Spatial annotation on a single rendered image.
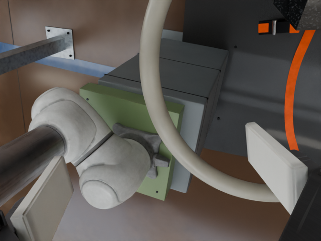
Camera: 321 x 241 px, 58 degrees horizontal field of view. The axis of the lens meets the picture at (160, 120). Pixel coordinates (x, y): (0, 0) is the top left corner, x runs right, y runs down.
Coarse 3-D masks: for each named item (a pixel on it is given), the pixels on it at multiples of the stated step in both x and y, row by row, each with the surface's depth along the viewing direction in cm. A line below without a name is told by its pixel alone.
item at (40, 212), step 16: (64, 160) 20; (48, 176) 17; (64, 176) 20; (32, 192) 16; (48, 192) 17; (64, 192) 19; (32, 208) 15; (48, 208) 16; (64, 208) 19; (16, 224) 14; (32, 224) 14; (48, 224) 16; (32, 240) 14; (48, 240) 16
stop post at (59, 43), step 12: (48, 36) 195; (60, 36) 192; (72, 36) 190; (24, 48) 164; (36, 48) 169; (48, 48) 179; (60, 48) 190; (72, 48) 194; (0, 60) 146; (12, 60) 153; (24, 60) 161; (36, 60) 171; (0, 72) 147
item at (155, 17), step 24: (168, 0) 40; (144, 24) 41; (144, 48) 42; (144, 72) 43; (144, 96) 44; (168, 120) 45; (168, 144) 46; (192, 168) 47; (240, 192) 49; (264, 192) 50
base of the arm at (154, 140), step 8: (112, 128) 101; (120, 128) 100; (128, 128) 100; (120, 136) 98; (128, 136) 96; (136, 136) 97; (144, 136) 97; (152, 136) 97; (144, 144) 95; (152, 144) 97; (152, 152) 97; (152, 160) 97; (160, 160) 97; (168, 160) 98; (152, 168) 101; (152, 176) 103
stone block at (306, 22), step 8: (272, 0) 108; (280, 0) 94; (288, 0) 91; (296, 0) 87; (304, 0) 84; (312, 0) 83; (320, 0) 82; (280, 8) 96; (288, 8) 93; (296, 8) 89; (304, 8) 86; (312, 8) 86; (320, 8) 85; (288, 16) 95; (296, 16) 92; (304, 16) 89; (312, 16) 89; (320, 16) 88; (296, 24) 94; (304, 24) 93; (312, 24) 92; (320, 24) 91
